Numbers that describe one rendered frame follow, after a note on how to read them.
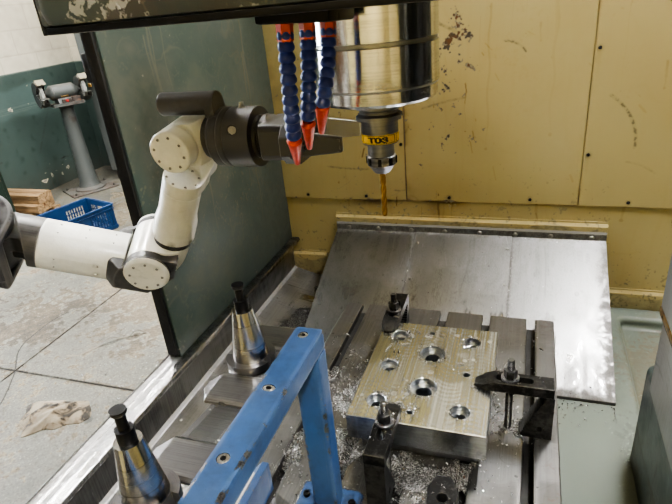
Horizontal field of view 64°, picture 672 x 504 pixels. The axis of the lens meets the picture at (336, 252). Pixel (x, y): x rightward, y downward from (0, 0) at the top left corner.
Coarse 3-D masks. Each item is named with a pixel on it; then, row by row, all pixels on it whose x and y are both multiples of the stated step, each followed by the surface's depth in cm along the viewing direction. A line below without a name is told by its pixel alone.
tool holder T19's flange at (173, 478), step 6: (162, 468) 54; (168, 474) 53; (174, 474) 53; (174, 480) 52; (174, 486) 51; (180, 486) 51; (174, 492) 51; (180, 492) 51; (114, 498) 51; (120, 498) 51; (168, 498) 50; (174, 498) 51
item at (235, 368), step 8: (272, 344) 71; (272, 352) 69; (232, 360) 69; (264, 360) 68; (272, 360) 70; (232, 368) 67; (240, 368) 67; (248, 368) 67; (256, 368) 67; (264, 368) 67; (256, 376) 68
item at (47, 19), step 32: (64, 0) 43; (96, 0) 43; (128, 0) 42; (160, 0) 41; (192, 0) 40; (224, 0) 39; (256, 0) 39; (288, 0) 38; (320, 0) 38; (352, 0) 37; (384, 0) 36; (416, 0) 36; (64, 32) 45
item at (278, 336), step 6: (264, 330) 76; (270, 330) 76; (276, 330) 75; (282, 330) 75; (288, 330) 75; (264, 336) 74; (270, 336) 74; (276, 336) 74; (282, 336) 74; (288, 336) 74; (270, 342) 73; (276, 342) 73; (282, 342) 73; (276, 348) 72
